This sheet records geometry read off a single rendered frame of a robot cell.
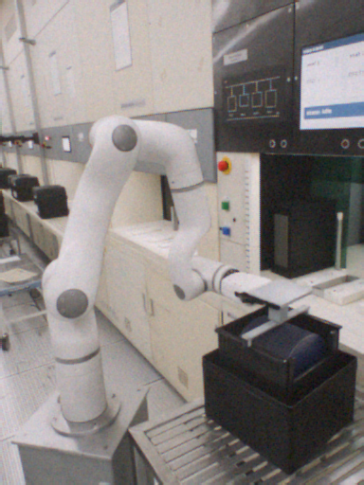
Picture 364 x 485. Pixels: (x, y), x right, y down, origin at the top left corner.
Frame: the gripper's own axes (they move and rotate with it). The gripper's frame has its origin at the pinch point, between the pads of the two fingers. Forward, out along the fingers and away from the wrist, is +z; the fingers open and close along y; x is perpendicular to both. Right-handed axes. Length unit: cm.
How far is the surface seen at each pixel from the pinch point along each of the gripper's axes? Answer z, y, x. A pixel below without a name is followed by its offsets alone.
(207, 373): -11.3, 13.6, -19.7
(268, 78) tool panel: -29, -32, 53
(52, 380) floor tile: -174, -2, -111
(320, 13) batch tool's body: -11, -29, 66
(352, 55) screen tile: -1, -27, 55
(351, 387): 13.8, -10.8, -22.7
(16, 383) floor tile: -188, 16, -111
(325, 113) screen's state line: -8, -28, 42
